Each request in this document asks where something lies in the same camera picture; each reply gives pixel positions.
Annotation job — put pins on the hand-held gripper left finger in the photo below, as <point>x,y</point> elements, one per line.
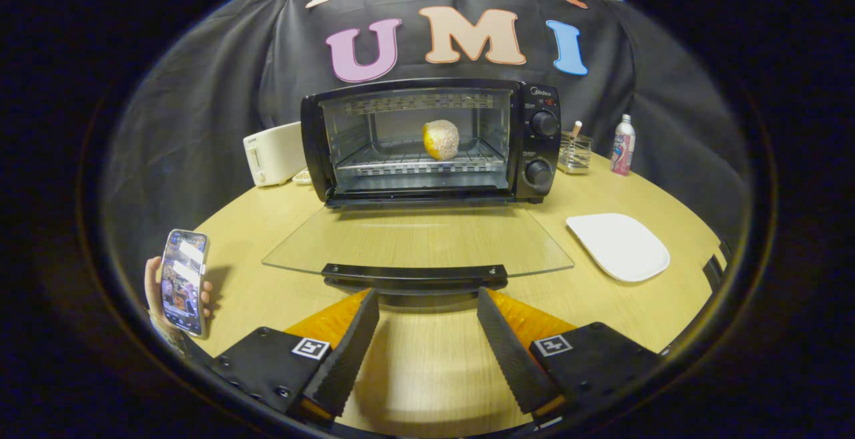
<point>347,359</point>

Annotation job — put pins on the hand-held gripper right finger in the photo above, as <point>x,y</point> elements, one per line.
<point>507,352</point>

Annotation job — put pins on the black toaster oven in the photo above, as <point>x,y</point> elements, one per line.
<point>541,148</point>

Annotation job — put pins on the crumb-coated bread ball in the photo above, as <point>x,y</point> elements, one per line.
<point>441,139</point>

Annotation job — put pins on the white bread toaster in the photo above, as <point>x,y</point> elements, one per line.
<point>274,155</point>

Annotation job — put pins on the white plate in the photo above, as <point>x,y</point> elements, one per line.
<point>621,246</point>

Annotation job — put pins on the smartphone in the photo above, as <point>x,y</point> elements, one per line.
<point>184,282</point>

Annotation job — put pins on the small white dish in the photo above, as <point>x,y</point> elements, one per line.
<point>302,176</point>

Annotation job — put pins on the black table clamp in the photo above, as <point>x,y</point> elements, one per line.
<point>715,270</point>

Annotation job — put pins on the small bottle in basket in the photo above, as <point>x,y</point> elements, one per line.
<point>575,129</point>

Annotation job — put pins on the white pink spray bottle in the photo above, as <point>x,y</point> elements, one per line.
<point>622,148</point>

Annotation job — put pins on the black backdrop cloth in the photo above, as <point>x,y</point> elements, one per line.
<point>220,91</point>

